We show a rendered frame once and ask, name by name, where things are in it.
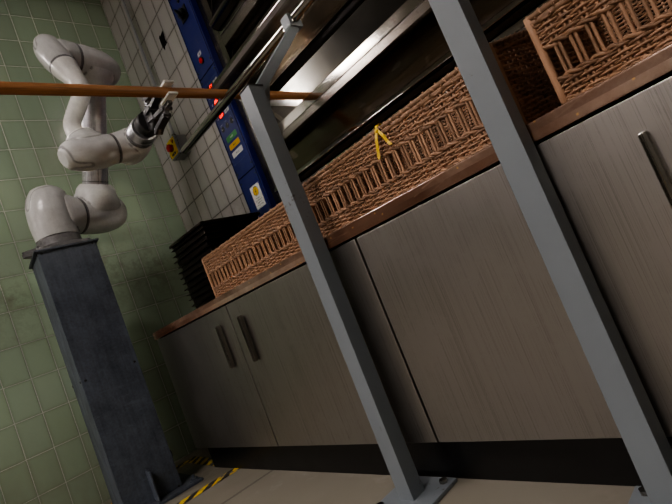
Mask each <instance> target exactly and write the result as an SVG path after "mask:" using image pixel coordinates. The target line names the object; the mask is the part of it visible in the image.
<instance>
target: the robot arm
mask: <svg viewBox="0 0 672 504"><path fill-rule="evenodd" d="M33 50H34V53H35V55H36V57H37V59H38V60H39V62H40V63H41V64H42V65H43V67H44V68H45V69H46V70H47V71H48V72H50V73H51V74H52V75H53V76H54V77H55V78H57V79H58V80H60V81H61V82H63V83H64V84H90V85H115V84H116V83H117V82H118V81H119V79H120V75H121V70H120V67H119V65H118V63H117V62H116V61H115V60H114V59H113V58H112V57H111V56H109V55H108V54H106V53H104V52H102V51H100V50H98V49H95V48H92V47H89V46H86V45H83V44H77V43H73V42H70V41H66V40H63V39H57V38H56V37H54V36H52V35H49V34H39V35H37V36H36V37H35V38H34V40H33ZM177 95H178V92H176V91H168V93H167V94H166V96H165V97H164V99H163V100H162V98H150V97H142V101H144V103H145V106H144V109H143V111H142V112H141V113H139V114H138V115H137V117H136V118H134V119H133V120H132V121H131V123H130V124H129V126H128V127H127V128H124V129H122V130H119V131H117V132H113V133H109V134H107V113H106V97H95V96H71V97H70V100H69V103H68V106H67V109H66V112H65V115H64V119H63V128H64V131H65V134H66V136H67V138H66V141H64V142H63V143H62V144H61V145H60V146H59V148H58V152H57V154H58V158H59V161H60V162H61V164H62V165H63V166H64V167H66V168H68V169H69V170H72V171H80V172H82V184H80V185H79V186H78V187H77V188H76V191H75V194H74V197H73V196H70V195H66V193H65V191H64V190H62V189H61V188H59V187H57V186H52V185H42V186H38V187H36V188H33V189H32V190H30V191H29V193H28V195H27V198H26V200H25V215H26V219H27V223H28V226H29V229H30V232H31V234H32V236H33V238H34V241H35V243H36V246H37V247H35V248H34V249H31V250H28V251H25V252H22V254H23V255H22V257H23V259H31V258H32V254H33V251H35V250H40V249H45V248H50V247H55V246H60V245H65V244H70V243H75V242H80V241H85V240H90V239H91V238H83V239H82V238H81V236H80V234H85V235H87V234H100V233H106V232H110V231H113V230H115V229H117V228H119V227H120V226H122V225H123V224H124V222H125V221H126V218H127V209H126V206H125V204H124V203H123V202H122V200H121V199H119V198H118V196H117V194H116V190H115V189H114V187H113V186H112V185H108V167H110V166H112V165H115V164H119V163H123V164H125V165H135V164H138V163H139V162H141V161H142V160H143V159H144V158H145V157H146V156H147V155H148V153H149V152H150V150H151V148H152V144H153V142H154V140H155V139H156V137H157V136H158V135H163V132H164V129H165V127H166V125H167V123H168V121H169V119H170V118H171V113H169V111H170V110H172V107H171V106H172V104H173V103H172V102H173V101H174V99H175V98H176V96H177ZM161 100H162V102H161ZM160 102H161V103H160ZM159 104H160V105H161V107H160V108H159Z"/></svg>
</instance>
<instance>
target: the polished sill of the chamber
mask: <svg viewBox="0 0 672 504"><path fill-rule="evenodd" d="M423 1H424V0H407V1H406V2H405V3H403V4H402V5H401V6H400V7H399V8H398V9H397V10H396V11H395V12H394V13H393V14H392V15H391V16H390V17H389V18H388V19H387V20H386V21H385V22H384V23H383V24H382V25H381V26H380V27H379V28H378V29H377V30H375V31H374V32H373V33H372V34H371V35H370V36H369V37H368V38H367V39H366V40H365V41H364V42H363V43H362V44H361V45H360V46H359V47H358V48H357V49H356V50H355V51H354V52H353V53H352V54H351V55H350V56H349V57H347V58H346V59H345V60H344V61H343V62H342V63H341V64H340V65H339V66H338V67H337V68H336V69H335V70H334V71H333V72H332V73H331V74H330V75H329V76H328V77H327V78H326V79H325V80H324V81H323V82H322V83H321V84H319V85H318V86H317V87H316V88H315V89H314V90H313V91H312V92H311V93H310V94H309V95H308V96H307V97H306V98H305V99H304V100H303V101H302V102H301V103H300V104H299V105H298V106H297V107H296V108H295V109H294V110H293V111H291V112H290V113H289V114H288V115H287V116H286V117H285V118H284V119H283V120H282V121H281V122H280V123H279V124H278V126H279V128H280V131H281V133H282V132H283V131H284V130H285V129H287V128H288V127H289V126H290V125H291V124H292V123H293V122H294V121H295V120H296V119H297V118H298V117H299V116H301V115H302V114H303V113H304V112H305V111H306V110H307V109H308V108H309V107H310V106H311V105H312V104H313V103H315V102H316V101H317V100H318V99H319V98H320V97H321V96H322V95H323V94H324V93H325V92H326V91H327V90H329V89H330V88H331V87H332V86H333V85H334V84H335V83H336V82H337V81H338V80H339V79H340V78H341V77H343V76H344V75H345V74H346V73H347V72H348V71H349V70H350V69H351V68H352V67H353V66H354V65H355V64H357V63H358V62H359V61H360V60H361V59H362V58H363V57H364V56H365V55H366V54H367V53H368V52H369V51H371V50H372V49H373V48H374V47H375V46H376V45H377V44H378V43H379V42H380V41H381V40H382V39H383V38H384V37H386V36H387V35H388V34H389V33H390V32H391V31H392V30H393V29H394V28H395V27H396V26H397V25H398V24H400V23H401V22H402V21H403V20H404V19H405V18H406V17H407V16H408V15H409V14H410V13H411V12H412V11H414V10H415V9H416V8H417V7H418V6H419V5H420V4H421V3H422V2H423Z"/></svg>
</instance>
